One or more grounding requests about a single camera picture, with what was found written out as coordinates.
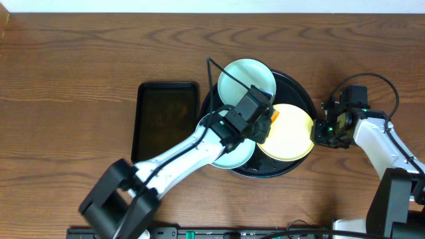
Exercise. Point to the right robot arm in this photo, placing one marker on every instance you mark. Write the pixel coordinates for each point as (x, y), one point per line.
(401, 174)

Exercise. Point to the black round tray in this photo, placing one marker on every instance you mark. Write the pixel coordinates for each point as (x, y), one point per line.
(259, 165)

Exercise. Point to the light blue plate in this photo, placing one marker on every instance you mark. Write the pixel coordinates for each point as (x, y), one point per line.
(249, 72)
(239, 156)

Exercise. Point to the green and yellow sponge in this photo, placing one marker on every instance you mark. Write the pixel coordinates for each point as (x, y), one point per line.
(274, 116)

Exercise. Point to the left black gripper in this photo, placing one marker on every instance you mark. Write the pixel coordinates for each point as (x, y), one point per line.
(262, 125)

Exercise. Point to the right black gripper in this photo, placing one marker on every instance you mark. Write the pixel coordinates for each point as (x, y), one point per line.
(317, 136)

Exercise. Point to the yellow plate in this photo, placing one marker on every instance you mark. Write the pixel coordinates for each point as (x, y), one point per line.
(289, 137)

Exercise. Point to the black rectangular tray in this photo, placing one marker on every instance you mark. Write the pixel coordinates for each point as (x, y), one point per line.
(166, 114)

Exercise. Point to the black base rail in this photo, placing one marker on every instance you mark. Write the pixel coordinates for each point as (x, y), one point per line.
(175, 233)

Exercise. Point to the upper light blue plate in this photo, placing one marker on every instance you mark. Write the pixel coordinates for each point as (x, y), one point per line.
(249, 72)

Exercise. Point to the lower light blue plate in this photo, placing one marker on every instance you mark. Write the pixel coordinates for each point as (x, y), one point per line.
(239, 156)

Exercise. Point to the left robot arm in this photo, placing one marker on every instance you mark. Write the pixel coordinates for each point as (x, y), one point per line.
(124, 200)

